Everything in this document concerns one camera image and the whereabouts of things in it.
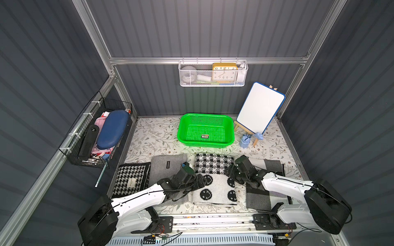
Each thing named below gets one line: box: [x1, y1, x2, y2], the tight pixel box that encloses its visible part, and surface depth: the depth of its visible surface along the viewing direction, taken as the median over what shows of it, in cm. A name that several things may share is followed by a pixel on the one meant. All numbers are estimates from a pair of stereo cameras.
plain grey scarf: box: [148, 153, 189, 188], surface depth 93 cm
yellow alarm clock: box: [211, 62, 239, 84], surface depth 91 cm
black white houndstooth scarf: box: [111, 161, 152, 199], surface depth 86 cm
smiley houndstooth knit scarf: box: [188, 153, 238, 208], surface depth 84 cm
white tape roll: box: [180, 65, 198, 84], surface depth 88 cm
